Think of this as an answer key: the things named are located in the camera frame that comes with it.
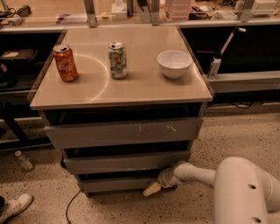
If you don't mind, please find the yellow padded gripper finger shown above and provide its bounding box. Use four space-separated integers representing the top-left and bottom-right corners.
143 181 161 196

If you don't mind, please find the grey bottom drawer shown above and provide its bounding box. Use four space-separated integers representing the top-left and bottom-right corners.
78 176 156 193

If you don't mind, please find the grey drawer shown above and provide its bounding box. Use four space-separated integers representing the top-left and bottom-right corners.
45 117 203 149
78 176 156 193
64 150 190 175

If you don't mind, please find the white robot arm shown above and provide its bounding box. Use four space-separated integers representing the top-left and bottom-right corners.
143 157 280 224

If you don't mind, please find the grey middle drawer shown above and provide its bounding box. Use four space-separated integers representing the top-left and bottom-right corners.
64 150 190 175

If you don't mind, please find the grey top drawer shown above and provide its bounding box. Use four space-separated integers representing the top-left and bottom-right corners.
45 117 203 149

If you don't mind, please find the grey drawer cabinet with top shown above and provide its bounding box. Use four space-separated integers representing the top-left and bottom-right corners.
27 25 214 198

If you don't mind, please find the white bowl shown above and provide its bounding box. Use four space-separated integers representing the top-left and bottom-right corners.
157 50 193 80

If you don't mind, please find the clear plastic bottle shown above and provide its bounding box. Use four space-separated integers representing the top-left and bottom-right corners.
15 150 34 172

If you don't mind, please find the green white soda can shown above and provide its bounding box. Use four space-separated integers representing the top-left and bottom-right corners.
108 42 127 79

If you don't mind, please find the white sneaker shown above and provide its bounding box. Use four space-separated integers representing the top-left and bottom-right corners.
0 193 33 224

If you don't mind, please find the red cola can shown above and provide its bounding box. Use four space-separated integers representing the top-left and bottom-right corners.
52 44 78 82

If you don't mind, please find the pink stacked box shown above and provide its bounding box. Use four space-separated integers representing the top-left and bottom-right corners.
164 0 192 21

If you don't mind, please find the white tissue box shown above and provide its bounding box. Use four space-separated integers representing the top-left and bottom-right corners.
111 0 127 20

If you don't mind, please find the black case on shelf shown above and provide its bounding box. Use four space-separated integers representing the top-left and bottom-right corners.
0 49 38 61

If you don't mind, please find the white box device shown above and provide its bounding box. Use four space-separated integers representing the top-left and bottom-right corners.
251 0 277 16

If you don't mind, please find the black floor cable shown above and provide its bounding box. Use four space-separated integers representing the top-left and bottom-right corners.
65 189 82 224

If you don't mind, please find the white handled stick tool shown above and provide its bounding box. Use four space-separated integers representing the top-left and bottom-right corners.
220 26 247 56

